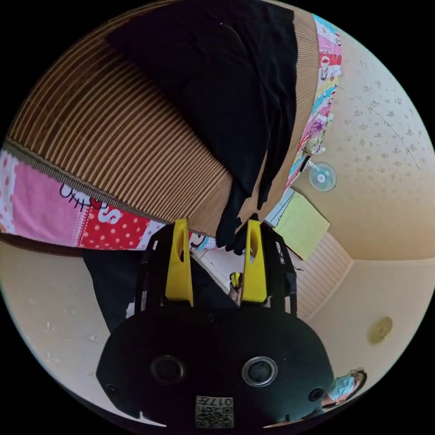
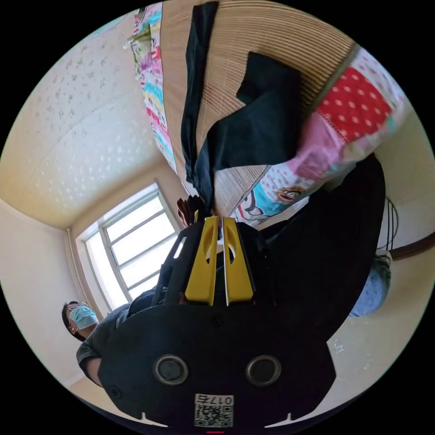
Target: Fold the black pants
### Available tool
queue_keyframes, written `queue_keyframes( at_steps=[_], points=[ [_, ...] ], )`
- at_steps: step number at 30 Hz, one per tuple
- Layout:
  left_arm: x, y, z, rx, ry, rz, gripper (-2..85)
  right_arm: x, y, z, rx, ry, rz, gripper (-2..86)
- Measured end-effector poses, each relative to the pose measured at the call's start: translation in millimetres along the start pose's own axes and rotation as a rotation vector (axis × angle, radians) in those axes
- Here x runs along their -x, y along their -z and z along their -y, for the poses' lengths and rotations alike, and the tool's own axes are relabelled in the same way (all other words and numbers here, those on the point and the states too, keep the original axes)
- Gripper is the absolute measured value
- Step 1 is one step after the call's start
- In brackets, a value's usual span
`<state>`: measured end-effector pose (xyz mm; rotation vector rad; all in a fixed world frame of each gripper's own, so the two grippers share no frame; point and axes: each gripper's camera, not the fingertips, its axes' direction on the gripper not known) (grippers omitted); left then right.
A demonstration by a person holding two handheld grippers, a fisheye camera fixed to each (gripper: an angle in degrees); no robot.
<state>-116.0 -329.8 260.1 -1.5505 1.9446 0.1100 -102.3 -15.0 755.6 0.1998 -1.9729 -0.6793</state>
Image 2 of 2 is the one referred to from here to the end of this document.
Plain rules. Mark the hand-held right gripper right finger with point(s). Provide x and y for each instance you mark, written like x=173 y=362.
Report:
x=238 y=275

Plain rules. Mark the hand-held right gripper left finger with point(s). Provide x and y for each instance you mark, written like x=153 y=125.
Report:
x=204 y=272

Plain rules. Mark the black pants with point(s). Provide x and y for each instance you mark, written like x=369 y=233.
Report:
x=258 y=122

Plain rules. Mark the person's right forearm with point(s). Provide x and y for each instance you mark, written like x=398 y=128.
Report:
x=92 y=370

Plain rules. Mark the person's left hand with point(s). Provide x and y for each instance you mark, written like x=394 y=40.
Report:
x=183 y=212

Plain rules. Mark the window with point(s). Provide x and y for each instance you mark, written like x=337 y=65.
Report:
x=136 y=238

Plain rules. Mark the person's body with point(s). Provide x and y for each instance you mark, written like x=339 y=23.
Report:
x=323 y=258

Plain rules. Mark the bed with woven mat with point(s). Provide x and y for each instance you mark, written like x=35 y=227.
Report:
x=272 y=30

